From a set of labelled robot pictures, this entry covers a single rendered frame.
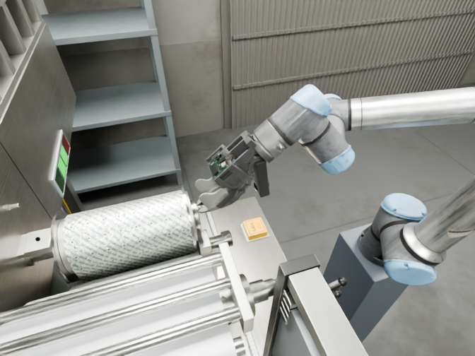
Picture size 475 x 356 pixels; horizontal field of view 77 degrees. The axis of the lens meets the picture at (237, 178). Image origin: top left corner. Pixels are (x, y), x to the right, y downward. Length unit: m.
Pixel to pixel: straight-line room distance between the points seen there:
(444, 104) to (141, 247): 0.69
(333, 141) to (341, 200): 1.92
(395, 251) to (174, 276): 0.65
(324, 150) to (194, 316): 0.41
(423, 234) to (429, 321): 1.38
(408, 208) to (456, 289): 1.46
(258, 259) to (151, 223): 0.50
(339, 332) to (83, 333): 0.27
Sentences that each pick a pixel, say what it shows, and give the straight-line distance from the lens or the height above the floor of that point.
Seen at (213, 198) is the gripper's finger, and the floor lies 1.29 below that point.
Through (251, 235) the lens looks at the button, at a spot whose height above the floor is 0.92.
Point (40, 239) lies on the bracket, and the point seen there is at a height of 1.29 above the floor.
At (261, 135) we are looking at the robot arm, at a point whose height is 1.43.
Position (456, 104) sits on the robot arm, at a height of 1.46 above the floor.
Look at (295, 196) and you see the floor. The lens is 2.48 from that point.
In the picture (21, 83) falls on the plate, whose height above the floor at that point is 1.43.
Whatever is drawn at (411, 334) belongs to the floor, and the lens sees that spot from 2.12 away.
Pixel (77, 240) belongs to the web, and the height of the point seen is 1.30.
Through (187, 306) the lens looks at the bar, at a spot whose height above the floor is 1.44.
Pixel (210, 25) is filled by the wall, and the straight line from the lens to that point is 2.75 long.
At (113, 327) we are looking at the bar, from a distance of 0.39.
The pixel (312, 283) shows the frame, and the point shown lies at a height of 1.44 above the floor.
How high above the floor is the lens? 1.78
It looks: 43 degrees down
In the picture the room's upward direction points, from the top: straight up
